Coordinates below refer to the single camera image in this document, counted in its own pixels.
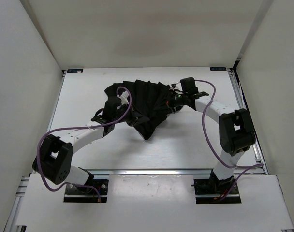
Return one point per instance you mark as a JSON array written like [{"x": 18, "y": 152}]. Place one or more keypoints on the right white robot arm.
[{"x": 236, "y": 130}]

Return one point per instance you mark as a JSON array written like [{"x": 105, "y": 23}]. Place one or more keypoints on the left blue table label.
[{"x": 75, "y": 70}]

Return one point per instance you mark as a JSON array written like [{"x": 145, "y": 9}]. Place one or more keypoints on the right blue table label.
[{"x": 218, "y": 68}]

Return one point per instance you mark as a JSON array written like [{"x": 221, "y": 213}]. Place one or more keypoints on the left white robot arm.
[{"x": 55, "y": 153}]

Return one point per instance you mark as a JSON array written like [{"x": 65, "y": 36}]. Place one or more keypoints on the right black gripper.
[{"x": 172, "y": 108}]

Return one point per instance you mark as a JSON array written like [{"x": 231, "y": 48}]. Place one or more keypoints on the blue table label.
[
  {"x": 218, "y": 68},
  {"x": 75, "y": 70}
]

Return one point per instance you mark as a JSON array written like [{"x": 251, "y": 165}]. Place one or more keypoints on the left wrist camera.
[{"x": 124, "y": 97}]

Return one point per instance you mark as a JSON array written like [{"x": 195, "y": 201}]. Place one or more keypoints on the black pleated skirt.
[{"x": 148, "y": 99}]

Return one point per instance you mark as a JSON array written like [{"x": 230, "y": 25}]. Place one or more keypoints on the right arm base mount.
[{"x": 214, "y": 191}]

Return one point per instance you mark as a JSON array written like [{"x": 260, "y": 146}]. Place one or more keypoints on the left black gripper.
[{"x": 137, "y": 119}]

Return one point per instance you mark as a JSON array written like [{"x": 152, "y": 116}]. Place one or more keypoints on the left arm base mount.
[{"x": 73, "y": 194}]

